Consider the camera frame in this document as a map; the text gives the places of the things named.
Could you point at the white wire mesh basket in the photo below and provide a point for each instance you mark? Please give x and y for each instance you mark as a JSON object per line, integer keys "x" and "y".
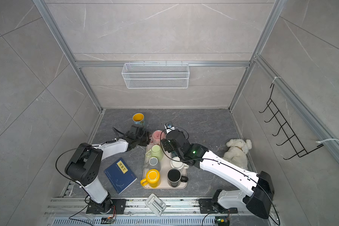
{"x": 156, "y": 75}

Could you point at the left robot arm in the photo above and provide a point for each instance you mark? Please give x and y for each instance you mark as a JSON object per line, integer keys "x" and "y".
{"x": 84, "y": 165}

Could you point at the beige serving tray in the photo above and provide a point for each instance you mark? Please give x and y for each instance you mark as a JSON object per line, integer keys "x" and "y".
{"x": 165, "y": 167}

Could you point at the white plush toy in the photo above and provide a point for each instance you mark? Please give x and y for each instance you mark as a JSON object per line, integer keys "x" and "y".
{"x": 237, "y": 153}

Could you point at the blue mug yellow inside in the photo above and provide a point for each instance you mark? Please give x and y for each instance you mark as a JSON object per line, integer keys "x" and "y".
{"x": 139, "y": 119}

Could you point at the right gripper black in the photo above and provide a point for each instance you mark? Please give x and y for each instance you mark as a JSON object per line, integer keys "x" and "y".
{"x": 167, "y": 145}

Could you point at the light green mug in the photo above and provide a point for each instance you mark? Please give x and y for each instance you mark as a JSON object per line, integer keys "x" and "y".
{"x": 155, "y": 151}

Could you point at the blue hardcover book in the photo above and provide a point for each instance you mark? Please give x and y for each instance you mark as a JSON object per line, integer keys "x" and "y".
{"x": 120, "y": 175}

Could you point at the white mug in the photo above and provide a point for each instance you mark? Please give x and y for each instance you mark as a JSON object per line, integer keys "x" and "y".
{"x": 178, "y": 164}

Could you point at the pink cartoon mug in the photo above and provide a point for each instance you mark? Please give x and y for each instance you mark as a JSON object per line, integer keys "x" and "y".
{"x": 157, "y": 136}

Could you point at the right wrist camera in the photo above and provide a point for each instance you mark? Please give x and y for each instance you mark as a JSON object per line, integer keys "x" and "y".
{"x": 169, "y": 127}

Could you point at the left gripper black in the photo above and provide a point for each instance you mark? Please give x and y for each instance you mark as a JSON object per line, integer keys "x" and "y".
{"x": 147, "y": 134}

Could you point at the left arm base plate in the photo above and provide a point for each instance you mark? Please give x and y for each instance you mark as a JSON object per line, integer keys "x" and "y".
{"x": 107, "y": 207}

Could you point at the black mug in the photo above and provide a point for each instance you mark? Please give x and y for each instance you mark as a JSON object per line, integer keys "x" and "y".
{"x": 175, "y": 177}

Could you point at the white plastic bracket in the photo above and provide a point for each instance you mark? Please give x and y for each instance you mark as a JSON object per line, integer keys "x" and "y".
{"x": 156, "y": 205}

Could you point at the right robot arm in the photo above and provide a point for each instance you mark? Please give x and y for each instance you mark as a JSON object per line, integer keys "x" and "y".
{"x": 257, "y": 189}

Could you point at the black wire hook rack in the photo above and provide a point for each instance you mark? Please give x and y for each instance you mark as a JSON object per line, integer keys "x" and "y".
{"x": 285, "y": 128}

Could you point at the grey mug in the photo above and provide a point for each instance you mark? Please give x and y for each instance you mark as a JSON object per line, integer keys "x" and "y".
{"x": 153, "y": 163}

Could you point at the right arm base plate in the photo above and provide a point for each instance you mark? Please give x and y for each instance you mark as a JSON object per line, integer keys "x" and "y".
{"x": 208, "y": 206}

